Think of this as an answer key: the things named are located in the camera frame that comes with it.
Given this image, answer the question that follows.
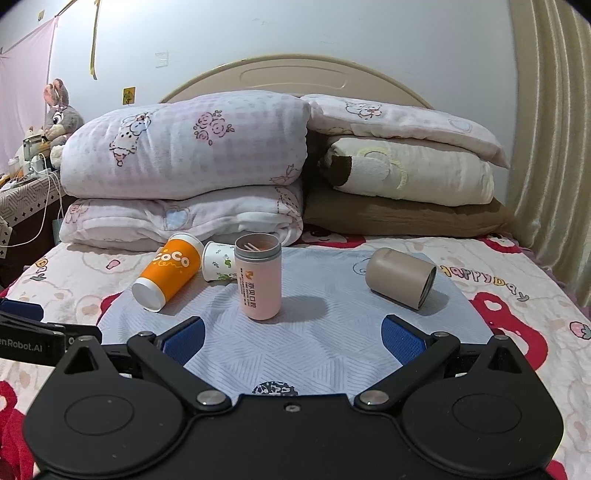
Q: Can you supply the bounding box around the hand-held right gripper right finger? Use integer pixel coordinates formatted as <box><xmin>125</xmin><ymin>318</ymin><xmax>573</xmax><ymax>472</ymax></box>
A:
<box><xmin>353</xmin><ymin>315</ymin><xmax>539</xmax><ymax>413</ymax></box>

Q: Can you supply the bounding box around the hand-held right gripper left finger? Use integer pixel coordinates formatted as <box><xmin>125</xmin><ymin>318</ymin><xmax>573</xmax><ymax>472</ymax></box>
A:
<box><xmin>54</xmin><ymin>316</ymin><xmax>232</xmax><ymax>414</ymax></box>

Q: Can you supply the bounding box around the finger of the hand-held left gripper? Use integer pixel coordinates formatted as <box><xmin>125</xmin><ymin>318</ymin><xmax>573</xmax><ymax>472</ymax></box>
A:
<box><xmin>0</xmin><ymin>299</ymin><xmax>44</xmax><ymax>322</ymax></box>

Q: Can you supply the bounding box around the beige cup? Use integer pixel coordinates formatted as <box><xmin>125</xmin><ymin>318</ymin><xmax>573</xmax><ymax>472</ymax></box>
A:
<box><xmin>365</xmin><ymin>248</ymin><xmax>437</xmax><ymax>309</ymax></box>

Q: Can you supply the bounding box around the orange cup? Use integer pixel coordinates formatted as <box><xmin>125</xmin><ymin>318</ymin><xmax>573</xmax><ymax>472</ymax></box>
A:
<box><xmin>132</xmin><ymin>233</ymin><xmax>204</xmax><ymax>313</ymax></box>

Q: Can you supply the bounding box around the small white paper cup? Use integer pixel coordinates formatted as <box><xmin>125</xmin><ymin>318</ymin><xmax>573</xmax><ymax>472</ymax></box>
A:
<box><xmin>202</xmin><ymin>241</ymin><xmax>238</xmax><ymax>282</ymax></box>

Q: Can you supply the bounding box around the pink cup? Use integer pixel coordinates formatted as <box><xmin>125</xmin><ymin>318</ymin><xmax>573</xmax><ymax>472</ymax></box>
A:
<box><xmin>234</xmin><ymin>234</ymin><xmax>282</xmax><ymax>320</ymax></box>

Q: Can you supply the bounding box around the light blue mat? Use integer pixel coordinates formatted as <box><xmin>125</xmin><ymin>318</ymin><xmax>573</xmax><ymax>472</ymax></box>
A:
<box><xmin>99</xmin><ymin>244</ymin><xmax>492</xmax><ymax>398</ymax></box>

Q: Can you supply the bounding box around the bedside table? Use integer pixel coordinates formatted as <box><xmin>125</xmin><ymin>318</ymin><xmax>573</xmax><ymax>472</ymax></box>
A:
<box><xmin>0</xmin><ymin>178</ymin><xmax>75</xmax><ymax>287</ymax></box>

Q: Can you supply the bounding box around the pink folded quilt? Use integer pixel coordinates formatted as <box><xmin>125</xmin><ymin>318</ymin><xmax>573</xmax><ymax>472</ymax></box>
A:
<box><xmin>59</xmin><ymin>182</ymin><xmax>305</xmax><ymax>252</ymax></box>

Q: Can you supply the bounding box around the brown pillow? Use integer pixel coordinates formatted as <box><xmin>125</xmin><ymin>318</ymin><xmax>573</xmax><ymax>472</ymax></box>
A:
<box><xmin>302</xmin><ymin>187</ymin><xmax>515</xmax><ymax>238</ymax></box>

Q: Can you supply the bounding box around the white small appliance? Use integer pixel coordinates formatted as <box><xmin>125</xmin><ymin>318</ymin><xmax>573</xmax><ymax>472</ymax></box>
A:
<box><xmin>23</xmin><ymin>136</ymin><xmax>47</xmax><ymax>172</ymax></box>

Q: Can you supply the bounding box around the cream folded blanket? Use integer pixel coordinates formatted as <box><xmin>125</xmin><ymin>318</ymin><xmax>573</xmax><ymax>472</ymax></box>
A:
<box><xmin>321</xmin><ymin>136</ymin><xmax>495</xmax><ymax>206</ymax></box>

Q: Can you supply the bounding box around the grey plush rabbit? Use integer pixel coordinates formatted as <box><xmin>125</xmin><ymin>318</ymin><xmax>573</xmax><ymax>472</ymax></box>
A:
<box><xmin>43</xmin><ymin>78</ymin><xmax>85</xmax><ymax>167</ymax></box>

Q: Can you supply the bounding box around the pink hanging cloth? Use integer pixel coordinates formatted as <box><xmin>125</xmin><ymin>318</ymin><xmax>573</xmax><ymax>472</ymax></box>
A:
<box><xmin>0</xmin><ymin>18</ymin><xmax>58</xmax><ymax>160</ymax></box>

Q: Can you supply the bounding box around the pink printed pillow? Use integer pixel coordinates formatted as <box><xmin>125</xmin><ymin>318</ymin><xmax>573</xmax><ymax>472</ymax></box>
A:
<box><xmin>300</xmin><ymin>93</ymin><xmax>511</xmax><ymax>169</ymax></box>

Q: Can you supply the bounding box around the cream curtain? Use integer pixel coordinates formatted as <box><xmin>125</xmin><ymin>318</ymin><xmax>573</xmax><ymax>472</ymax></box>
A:
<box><xmin>505</xmin><ymin>0</ymin><xmax>591</xmax><ymax>296</ymax></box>

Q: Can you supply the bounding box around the yellow tape strip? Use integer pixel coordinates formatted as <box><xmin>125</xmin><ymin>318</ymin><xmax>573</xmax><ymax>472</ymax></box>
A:
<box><xmin>90</xmin><ymin>0</ymin><xmax>102</xmax><ymax>81</ymax></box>

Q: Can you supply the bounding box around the beige headboard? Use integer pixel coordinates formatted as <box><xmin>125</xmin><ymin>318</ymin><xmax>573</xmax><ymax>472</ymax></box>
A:
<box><xmin>158</xmin><ymin>55</ymin><xmax>435</xmax><ymax>109</ymax></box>

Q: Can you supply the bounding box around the white cable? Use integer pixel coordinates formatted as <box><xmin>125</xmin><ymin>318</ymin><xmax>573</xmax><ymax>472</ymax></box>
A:
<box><xmin>39</xmin><ymin>152</ymin><xmax>65</xmax><ymax>232</ymax></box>

